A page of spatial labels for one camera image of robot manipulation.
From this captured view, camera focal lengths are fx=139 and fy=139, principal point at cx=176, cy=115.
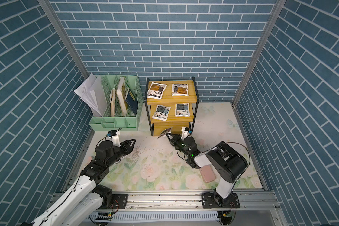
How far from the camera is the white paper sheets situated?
2.97 ft

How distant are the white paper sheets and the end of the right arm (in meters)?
0.53

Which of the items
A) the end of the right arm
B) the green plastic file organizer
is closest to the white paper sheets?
the green plastic file organizer

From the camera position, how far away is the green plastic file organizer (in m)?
0.98

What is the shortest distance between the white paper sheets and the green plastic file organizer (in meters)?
0.01
